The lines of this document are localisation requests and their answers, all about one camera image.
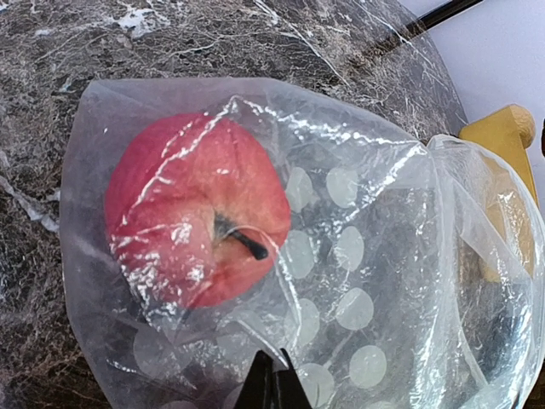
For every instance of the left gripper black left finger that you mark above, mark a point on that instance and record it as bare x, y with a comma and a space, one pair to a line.
257, 389

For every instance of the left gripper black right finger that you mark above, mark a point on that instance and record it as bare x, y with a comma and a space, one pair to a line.
287, 391

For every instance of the clear polka dot zip bag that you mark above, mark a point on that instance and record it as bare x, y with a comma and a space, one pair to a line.
391, 290

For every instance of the pink red fake apple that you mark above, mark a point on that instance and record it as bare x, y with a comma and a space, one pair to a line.
195, 211

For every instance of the yellow plastic basket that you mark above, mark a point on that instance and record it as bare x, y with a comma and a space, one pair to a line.
505, 136

